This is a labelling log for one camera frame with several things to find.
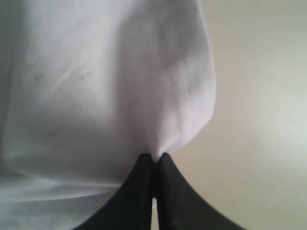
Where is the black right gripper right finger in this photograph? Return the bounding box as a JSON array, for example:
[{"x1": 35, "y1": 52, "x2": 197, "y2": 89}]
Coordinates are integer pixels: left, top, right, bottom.
[{"x1": 155, "y1": 153, "x2": 243, "y2": 230}]

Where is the white t-shirt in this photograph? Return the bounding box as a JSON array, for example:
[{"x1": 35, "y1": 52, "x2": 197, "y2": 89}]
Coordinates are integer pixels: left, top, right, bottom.
[{"x1": 0, "y1": 0, "x2": 216, "y2": 230}]

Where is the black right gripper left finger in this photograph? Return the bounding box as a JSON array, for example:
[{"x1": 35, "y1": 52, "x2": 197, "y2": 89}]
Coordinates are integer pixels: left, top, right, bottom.
[{"x1": 76, "y1": 154, "x2": 154, "y2": 230}]

